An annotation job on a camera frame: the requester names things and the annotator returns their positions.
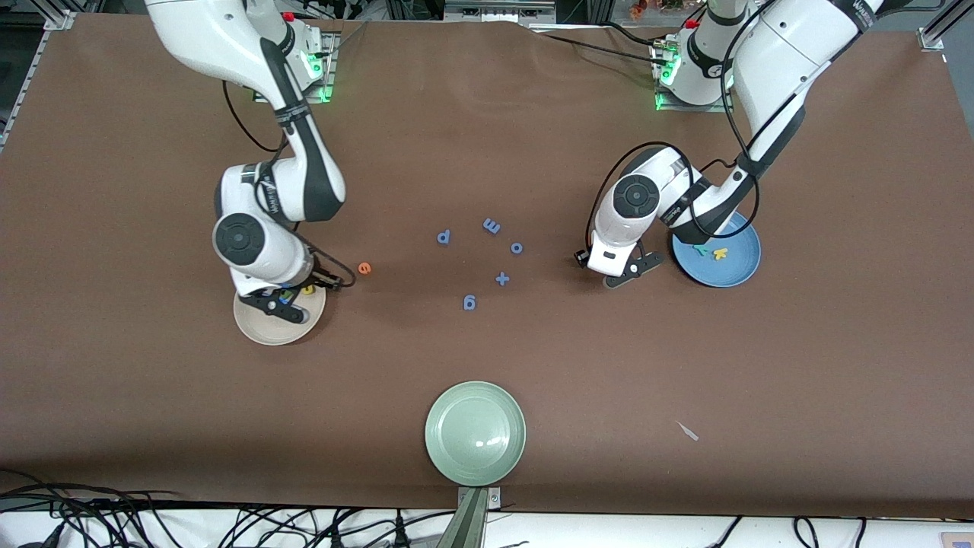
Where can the aluminium table edge rail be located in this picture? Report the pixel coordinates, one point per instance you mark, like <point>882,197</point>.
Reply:
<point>27,76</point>

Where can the grey background equipment box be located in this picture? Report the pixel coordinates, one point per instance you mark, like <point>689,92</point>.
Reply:
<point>498,9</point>

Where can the blue letter p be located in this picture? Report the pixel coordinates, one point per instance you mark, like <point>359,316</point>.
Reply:
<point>449,235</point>

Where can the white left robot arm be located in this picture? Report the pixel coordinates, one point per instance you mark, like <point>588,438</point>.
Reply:
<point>635,198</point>

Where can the blue round plate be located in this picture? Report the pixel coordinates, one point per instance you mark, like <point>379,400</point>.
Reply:
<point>734,270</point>

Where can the green round plate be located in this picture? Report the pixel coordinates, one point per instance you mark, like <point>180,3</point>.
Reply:
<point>475,434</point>

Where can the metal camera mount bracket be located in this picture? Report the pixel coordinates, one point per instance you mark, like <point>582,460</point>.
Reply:
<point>472,517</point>

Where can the blue letter g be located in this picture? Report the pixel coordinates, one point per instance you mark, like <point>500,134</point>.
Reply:
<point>469,304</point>

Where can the brown table cover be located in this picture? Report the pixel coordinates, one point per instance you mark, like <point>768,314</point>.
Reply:
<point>487,152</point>

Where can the white paper scrap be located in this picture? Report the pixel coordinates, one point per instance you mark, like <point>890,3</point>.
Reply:
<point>687,431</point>

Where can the beige round plate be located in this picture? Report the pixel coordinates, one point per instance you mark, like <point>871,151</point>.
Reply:
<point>278,331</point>

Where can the blue letter m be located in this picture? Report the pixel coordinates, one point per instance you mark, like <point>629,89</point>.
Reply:
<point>491,226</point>

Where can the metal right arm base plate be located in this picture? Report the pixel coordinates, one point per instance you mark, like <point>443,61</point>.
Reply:
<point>329,76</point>

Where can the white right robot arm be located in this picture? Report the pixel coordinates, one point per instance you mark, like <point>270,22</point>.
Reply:
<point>240,240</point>

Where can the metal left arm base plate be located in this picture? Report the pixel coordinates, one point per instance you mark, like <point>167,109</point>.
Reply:
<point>670,106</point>

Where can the aluminium corner bracket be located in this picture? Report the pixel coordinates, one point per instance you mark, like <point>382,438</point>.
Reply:
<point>61,20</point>
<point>932,39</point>

